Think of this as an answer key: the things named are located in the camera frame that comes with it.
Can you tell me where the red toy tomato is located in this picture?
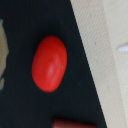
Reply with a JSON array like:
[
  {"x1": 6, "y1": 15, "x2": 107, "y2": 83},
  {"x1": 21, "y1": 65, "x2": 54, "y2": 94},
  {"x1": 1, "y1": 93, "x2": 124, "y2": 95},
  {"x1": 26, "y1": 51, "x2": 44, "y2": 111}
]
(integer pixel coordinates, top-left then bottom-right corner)
[{"x1": 32, "y1": 36, "x2": 67, "y2": 92}]

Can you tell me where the brown toy sausage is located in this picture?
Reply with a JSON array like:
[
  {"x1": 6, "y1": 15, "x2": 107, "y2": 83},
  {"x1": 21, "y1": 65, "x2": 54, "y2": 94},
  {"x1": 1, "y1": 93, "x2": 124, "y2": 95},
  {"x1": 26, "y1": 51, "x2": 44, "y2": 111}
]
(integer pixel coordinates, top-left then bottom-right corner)
[{"x1": 52, "y1": 119, "x2": 98, "y2": 128}]

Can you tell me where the beige woven placemat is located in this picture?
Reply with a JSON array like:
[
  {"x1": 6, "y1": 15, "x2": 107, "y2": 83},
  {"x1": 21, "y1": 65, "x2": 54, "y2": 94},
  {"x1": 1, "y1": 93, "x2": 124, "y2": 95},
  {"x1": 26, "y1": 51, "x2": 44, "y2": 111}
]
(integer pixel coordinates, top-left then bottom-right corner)
[{"x1": 70, "y1": 0, "x2": 128, "y2": 128}]

